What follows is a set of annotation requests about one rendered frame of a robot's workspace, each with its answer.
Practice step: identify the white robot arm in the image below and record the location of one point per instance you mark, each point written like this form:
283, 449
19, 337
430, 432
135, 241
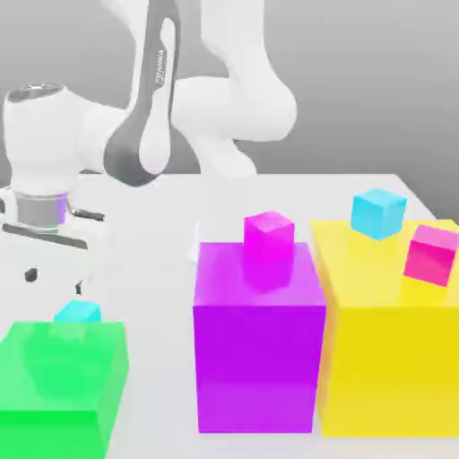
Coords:
229, 107

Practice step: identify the small cyan cube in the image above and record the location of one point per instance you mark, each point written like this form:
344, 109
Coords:
79, 311
376, 215

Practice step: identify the large purple box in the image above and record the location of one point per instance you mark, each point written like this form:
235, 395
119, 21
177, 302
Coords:
256, 358

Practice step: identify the large green box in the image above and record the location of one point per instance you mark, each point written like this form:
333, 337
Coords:
57, 376

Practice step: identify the small pink cube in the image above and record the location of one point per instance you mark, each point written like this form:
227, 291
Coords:
430, 258

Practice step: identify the small magenta cube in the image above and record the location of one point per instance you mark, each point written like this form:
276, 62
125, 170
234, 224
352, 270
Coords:
269, 251

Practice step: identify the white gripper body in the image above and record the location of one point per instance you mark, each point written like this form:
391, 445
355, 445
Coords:
46, 256

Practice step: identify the large yellow box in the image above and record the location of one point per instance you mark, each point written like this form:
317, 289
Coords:
391, 358

